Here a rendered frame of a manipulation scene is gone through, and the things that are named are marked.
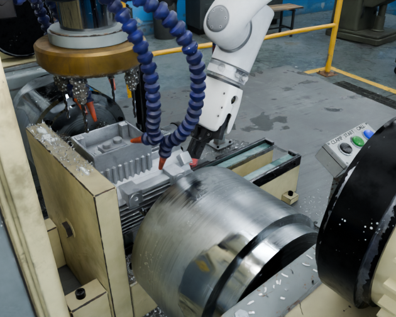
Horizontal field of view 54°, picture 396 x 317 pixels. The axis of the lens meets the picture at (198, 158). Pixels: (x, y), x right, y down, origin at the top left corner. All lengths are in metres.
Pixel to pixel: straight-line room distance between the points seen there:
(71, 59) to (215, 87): 0.30
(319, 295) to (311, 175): 0.89
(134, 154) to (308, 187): 0.66
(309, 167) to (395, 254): 1.04
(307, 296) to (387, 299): 0.11
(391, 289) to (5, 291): 0.46
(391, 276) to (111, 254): 0.48
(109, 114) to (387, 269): 0.79
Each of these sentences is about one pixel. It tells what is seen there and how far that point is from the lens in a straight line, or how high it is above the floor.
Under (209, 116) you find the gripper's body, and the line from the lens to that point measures 0.78.
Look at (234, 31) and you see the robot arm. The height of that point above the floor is 1.33.
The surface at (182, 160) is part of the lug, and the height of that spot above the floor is 1.08.
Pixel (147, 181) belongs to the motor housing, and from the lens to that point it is 0.77.
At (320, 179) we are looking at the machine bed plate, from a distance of 1.29.
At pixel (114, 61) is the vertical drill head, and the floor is 1.32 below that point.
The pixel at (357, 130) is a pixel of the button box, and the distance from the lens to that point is 1.00.
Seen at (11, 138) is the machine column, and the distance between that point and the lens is 0.49.
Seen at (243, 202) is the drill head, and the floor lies 1.16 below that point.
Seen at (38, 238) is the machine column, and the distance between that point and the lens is 0.57.
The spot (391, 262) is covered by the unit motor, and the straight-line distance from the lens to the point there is 0.32.
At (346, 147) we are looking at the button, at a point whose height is 1.07.
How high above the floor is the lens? 1.50
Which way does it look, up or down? 31 degrees down
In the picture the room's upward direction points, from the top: straight up
